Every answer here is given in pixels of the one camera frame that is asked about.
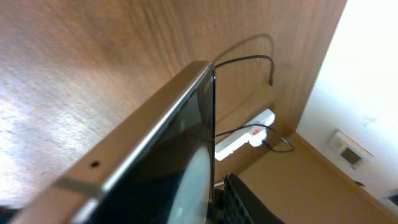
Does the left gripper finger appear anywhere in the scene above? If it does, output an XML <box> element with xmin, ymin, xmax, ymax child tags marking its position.
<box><xmin>214</xmin><ymin>173</ymin><xmax>284</xmax><ymax>224</ymax></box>

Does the white wall socket box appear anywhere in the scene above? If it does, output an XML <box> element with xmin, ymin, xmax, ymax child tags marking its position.
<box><xmin>328</xmin><ymin>131</ymin><xmax>374</xmax><ymax>170</ymax></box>

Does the white charger adapter plug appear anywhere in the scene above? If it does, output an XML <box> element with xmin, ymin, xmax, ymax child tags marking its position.
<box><xmin>248</xmin><ymin>126</ymin><xmax>267</xmax><ymax>147</ymax></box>

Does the white power strip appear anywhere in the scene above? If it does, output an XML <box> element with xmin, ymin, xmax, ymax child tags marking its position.
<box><xmin>215</xmin><ymin>109</ymin><xmax>275</xmax><ymax>161</ymax></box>

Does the black USB charging cable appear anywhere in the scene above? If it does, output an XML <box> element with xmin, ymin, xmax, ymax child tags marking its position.
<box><xmin>214</xmin><ymin>54</ymin><xmax>295</xmax><ymax>154</ymax></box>

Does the black Samsung Galaxy smartphone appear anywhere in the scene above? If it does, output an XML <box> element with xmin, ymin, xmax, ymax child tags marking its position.
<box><xmin>12</xmin><ymin>61</ymin><xmax>216</xmax><ymax>223</ymax></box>

